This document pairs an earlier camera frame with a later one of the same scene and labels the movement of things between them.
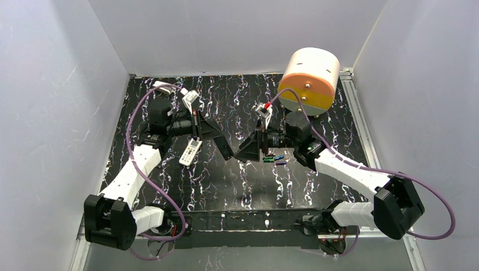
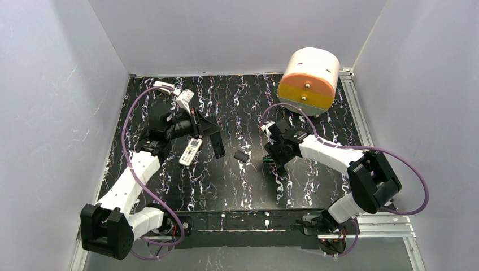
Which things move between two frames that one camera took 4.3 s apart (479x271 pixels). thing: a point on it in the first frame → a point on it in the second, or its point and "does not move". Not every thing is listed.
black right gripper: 261,140 → 274,153
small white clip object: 157,83 does not move
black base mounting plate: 248,229 does not move
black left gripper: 199,126 does not move
